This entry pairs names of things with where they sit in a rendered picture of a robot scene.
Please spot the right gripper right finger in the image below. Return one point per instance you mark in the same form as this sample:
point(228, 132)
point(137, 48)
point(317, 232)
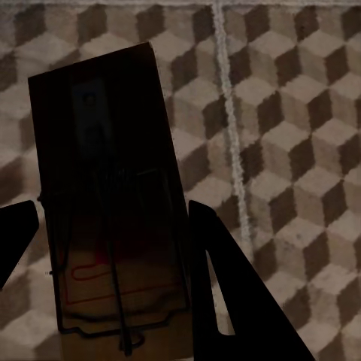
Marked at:
point(262, 331)

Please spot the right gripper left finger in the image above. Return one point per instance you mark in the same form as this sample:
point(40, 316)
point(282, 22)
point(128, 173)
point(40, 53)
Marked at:
point(18, 225)

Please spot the mousetrap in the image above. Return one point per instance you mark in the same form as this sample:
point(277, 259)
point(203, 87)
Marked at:
point(115, 212)

